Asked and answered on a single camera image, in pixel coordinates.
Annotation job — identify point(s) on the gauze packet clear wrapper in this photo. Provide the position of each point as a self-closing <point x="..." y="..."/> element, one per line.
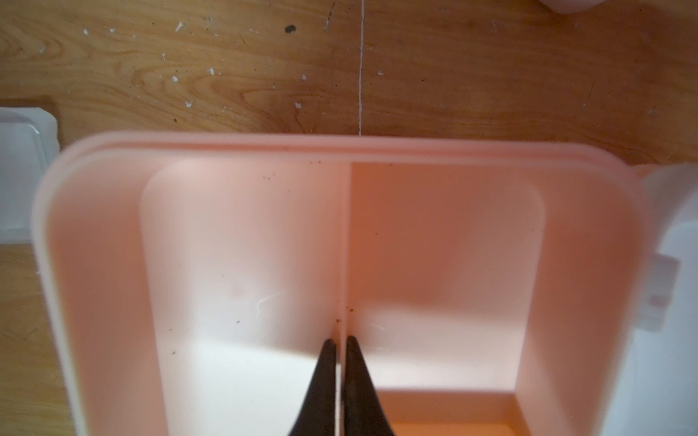
<point x="29" y="144"/>

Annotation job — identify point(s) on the white pink first aid kit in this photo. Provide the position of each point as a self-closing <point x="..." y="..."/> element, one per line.
<point x="192" y="281"/>

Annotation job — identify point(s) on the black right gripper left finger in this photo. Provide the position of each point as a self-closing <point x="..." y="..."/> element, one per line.
<point x="317" y="416"/>

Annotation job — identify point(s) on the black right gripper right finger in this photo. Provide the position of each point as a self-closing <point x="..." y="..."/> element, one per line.
<point x="363" y="412"/>

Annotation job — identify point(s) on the pink medicine chest box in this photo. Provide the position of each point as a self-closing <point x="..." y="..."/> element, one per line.
<point x="566" y="7"/>

